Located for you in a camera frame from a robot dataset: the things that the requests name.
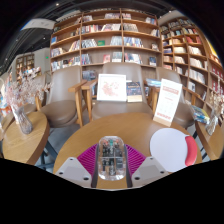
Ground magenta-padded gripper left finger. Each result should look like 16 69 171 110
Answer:
54 143 100 189

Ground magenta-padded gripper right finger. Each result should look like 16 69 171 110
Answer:
124 143 170 189

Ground transparent computer mouse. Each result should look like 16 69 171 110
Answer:
97 135 128 182

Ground white mouse pad, red rest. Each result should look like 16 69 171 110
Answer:
149 128 199 173

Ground round wooden side table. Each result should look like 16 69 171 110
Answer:
1 110 51 166
195 119 224 161

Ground vase with pink dried flowers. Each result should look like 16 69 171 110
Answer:
4 68 51 135

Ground white sign on wooden base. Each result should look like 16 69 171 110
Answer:
152 78 183 128

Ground stack of colourful books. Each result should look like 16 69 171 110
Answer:
191 104 211 125

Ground vase with pale dried flowers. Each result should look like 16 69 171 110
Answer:
204 76 224 136

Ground dark book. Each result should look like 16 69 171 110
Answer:
125 81 144 103

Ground light blue books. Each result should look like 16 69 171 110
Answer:
145 78 163 88

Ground white framed picture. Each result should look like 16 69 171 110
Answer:
96 73 128 102

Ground small distant bookshelf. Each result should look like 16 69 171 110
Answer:
14 53 36 78

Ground large wooden bookshelf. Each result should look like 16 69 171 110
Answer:
49 8 161 73

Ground white ceiling panel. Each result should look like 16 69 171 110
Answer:
21 18 56 31

